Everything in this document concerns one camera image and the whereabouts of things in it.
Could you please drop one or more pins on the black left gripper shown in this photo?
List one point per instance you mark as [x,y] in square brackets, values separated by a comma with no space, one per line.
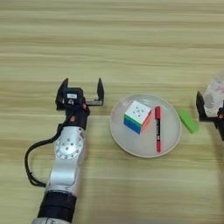
[77,116]

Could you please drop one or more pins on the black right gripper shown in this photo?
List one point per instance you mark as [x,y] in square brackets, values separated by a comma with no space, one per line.
[220,119]

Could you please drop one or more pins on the clear bottle with red cap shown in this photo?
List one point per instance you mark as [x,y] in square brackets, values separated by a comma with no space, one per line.
[214,96]

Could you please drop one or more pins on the multicolour puzzle cube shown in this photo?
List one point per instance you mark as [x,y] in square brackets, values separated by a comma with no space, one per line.
[137,115]

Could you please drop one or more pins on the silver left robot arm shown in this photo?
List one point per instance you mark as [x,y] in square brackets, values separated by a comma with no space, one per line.
[65,166]

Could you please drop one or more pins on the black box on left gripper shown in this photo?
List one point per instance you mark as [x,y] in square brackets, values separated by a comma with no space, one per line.
[74,96]

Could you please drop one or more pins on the green rectangular block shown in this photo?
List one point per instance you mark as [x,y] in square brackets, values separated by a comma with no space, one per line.
[188,121]

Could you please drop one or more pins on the round white plate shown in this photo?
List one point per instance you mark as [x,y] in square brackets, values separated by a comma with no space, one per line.
[169,134]

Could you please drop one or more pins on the red marker pen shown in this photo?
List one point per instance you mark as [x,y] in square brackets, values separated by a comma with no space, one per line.
[158,131]

